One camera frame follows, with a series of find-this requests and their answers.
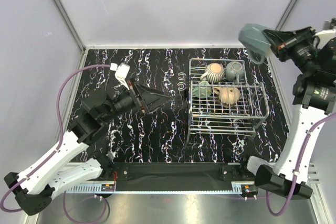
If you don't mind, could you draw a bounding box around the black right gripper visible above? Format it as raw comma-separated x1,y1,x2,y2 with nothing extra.
262,26,319,76

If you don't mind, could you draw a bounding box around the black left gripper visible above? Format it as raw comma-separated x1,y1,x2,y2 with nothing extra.
101,77,171,123

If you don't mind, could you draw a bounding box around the teal faceted ceramic mug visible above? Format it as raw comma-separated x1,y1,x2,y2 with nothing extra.
238,23,270,65

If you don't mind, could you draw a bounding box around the grey-blue speckled ceramic mug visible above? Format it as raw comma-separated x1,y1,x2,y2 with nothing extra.
225,61,245,85

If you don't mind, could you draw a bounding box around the mint green cup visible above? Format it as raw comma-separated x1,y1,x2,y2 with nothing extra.
192,81,212,99

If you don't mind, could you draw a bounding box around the white ribbed ceramic mug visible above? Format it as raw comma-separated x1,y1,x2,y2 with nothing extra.
200,63,225,84

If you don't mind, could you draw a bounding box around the tan glazed ceramic mug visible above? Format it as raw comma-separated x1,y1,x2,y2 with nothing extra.
213,87,240,108

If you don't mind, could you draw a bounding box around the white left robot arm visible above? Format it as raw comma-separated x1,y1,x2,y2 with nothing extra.
4,79,171,216

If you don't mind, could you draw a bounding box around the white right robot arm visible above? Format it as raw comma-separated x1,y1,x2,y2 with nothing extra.
238,24,335,200

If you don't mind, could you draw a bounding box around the black marble pattern mat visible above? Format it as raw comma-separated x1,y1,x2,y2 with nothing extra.
73,48,289,163

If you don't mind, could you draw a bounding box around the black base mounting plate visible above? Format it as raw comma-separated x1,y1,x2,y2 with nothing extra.
112,163,255,192

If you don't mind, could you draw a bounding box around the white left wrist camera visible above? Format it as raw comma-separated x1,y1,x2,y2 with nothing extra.
110,63,130,90

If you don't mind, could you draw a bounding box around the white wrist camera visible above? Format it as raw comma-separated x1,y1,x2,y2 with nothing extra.
110,63,130,90
316,17,335,48

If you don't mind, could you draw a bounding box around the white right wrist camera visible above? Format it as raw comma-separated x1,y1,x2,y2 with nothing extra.
316,17,335,48

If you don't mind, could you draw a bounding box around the silver wire dish rack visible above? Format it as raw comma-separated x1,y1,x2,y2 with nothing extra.
186,58,270,141

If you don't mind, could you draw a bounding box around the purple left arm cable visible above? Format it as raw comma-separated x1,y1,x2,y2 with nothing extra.
0,64,118,223

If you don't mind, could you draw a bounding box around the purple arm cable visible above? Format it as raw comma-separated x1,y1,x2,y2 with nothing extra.
0,64,118,223
265,111,336,217

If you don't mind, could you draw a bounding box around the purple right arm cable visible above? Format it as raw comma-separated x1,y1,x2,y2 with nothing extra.
265,111,336,217

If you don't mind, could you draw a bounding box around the aluminium frame post left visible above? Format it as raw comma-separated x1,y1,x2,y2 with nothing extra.
52,0,86,52

